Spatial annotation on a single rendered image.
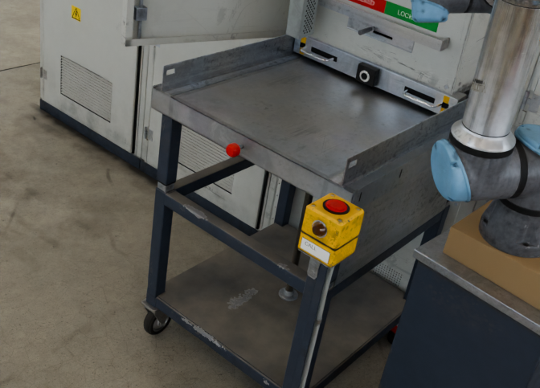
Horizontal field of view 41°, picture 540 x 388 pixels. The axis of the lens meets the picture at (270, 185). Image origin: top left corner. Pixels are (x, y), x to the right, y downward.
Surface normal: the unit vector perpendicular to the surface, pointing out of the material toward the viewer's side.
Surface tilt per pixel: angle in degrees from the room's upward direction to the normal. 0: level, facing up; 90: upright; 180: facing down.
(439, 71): 94
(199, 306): 0
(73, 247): 0
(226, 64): 90
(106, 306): 0
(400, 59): 94
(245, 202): 90
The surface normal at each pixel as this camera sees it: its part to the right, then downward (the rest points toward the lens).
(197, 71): 0.76, 0.43
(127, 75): -0.63, 0.30
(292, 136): 0.15, -0.85
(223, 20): 0.53, 0.50
